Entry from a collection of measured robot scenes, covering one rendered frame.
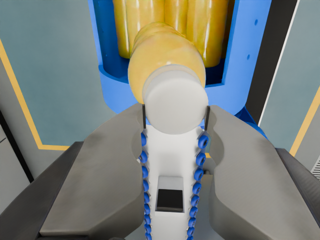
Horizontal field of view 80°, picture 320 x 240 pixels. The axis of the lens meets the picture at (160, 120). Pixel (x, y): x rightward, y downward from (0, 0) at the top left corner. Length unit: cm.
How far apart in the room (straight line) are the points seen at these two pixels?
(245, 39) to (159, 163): 57
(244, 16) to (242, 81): 9
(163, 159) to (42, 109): 151
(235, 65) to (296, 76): 153
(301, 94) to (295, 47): 38
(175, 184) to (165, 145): 17
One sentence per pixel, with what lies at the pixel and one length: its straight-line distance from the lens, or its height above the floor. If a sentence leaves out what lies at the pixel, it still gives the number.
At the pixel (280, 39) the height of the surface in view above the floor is 15.
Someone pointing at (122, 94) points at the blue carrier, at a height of 121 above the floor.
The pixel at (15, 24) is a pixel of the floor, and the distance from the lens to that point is 187.
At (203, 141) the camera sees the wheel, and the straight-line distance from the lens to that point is 63.
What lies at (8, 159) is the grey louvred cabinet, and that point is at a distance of 240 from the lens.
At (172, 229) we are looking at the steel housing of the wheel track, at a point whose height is 93.
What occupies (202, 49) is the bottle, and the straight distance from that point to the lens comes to 35.
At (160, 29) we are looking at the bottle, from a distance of 19.
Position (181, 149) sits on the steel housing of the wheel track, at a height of 93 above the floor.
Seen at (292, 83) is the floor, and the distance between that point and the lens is 180.
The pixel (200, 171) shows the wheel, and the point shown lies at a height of 97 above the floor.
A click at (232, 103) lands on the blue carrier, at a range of 31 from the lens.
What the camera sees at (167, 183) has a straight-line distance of 78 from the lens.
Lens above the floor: 147
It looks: 59 degrees down
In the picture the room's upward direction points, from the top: 172 degrees counter-clockwise
